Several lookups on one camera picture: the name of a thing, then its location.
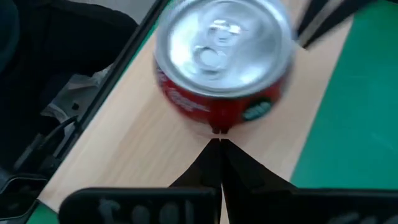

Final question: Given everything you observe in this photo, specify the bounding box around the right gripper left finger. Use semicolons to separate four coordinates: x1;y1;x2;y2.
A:
58;139;222;224

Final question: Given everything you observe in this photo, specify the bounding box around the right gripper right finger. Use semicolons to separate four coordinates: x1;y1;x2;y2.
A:
221;139;398;224

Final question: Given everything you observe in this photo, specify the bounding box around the red cola can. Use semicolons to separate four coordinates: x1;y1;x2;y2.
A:
152;0;296;135

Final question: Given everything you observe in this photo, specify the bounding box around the green table mat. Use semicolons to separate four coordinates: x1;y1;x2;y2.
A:
26;0;398;224

